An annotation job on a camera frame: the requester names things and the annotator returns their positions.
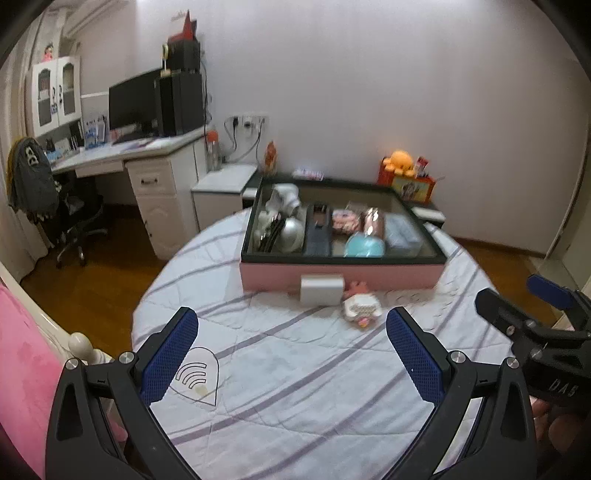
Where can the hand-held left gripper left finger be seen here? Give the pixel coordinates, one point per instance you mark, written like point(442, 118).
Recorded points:
point(168, 355)

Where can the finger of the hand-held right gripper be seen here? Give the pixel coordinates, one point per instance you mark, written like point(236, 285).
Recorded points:
point(549, 288)
point(494, 304)

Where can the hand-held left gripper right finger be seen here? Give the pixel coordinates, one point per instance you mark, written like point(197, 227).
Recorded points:
point(415, 360)

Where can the small pink white toy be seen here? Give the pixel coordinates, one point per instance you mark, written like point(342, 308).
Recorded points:
point(362, 307)

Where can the teal egg-shaped case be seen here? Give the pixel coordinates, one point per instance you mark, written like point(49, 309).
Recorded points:
point(364, 245)

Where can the pink organizer box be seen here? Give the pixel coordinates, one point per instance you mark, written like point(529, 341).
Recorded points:
point(323, 274)

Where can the round pink patterned packet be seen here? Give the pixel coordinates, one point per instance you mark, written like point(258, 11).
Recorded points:
point(346, 220)

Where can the long black case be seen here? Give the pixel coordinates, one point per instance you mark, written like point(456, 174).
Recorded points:
point(317, 230)

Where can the person's right hand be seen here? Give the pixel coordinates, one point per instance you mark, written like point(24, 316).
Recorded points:
point(568, 424)

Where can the clear heart-shaped plastic stand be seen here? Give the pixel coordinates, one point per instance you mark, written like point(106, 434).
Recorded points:
point(205, 374)

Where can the clear tissue pack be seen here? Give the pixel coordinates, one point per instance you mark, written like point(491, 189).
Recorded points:
point(402, 233)

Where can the silver white rectangular box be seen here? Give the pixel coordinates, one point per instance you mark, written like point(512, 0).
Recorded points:
point(322, 290)

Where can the pink plush blanket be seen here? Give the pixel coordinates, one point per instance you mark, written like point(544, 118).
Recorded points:
point(27, 369)

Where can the red printed box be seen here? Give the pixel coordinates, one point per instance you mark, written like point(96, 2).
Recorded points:
point(411, 189)

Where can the white desk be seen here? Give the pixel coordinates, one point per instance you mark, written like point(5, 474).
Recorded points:
point(157, 207)

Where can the black office chair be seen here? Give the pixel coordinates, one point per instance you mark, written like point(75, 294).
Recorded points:
point(83, 217)

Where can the white nightstand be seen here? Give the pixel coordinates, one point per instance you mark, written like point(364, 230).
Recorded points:
point(221, 194)

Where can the orange octopus plush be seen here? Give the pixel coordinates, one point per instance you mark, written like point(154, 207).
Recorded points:
point(399, 161)

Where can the orange-capped clear bottle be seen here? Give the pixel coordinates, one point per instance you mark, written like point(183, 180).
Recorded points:
point(213, 150)

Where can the pink white flat packet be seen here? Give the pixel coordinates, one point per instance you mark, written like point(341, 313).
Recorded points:
point(308, 174)

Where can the orange figurine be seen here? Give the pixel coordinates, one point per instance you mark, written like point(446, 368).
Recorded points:
point(271, 157)

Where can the grey jacket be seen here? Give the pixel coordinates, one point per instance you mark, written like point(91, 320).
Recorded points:
point(32, 175)

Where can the blue boxes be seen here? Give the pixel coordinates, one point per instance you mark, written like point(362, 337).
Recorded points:
point(94, 131)

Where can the beige curtain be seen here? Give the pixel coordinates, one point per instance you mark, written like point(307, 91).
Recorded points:
point(14, 161)

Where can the black computer tower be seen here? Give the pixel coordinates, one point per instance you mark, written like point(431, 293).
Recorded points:
point(182, 104)

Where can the black monitor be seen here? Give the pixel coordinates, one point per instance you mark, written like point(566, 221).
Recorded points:
point(131, 104)

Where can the white hutch cabinet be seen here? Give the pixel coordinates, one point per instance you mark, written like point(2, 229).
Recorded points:
point(69, 97)

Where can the black boxes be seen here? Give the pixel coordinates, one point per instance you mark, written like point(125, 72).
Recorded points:
point(184, 57)

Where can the small doll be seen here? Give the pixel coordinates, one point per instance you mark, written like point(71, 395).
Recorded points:
point(47, 53)

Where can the red paper bag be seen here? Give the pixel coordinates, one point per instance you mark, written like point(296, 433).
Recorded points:
point(187, 30)

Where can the white bed frame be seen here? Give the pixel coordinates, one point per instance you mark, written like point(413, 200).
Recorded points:
point(81, 344)

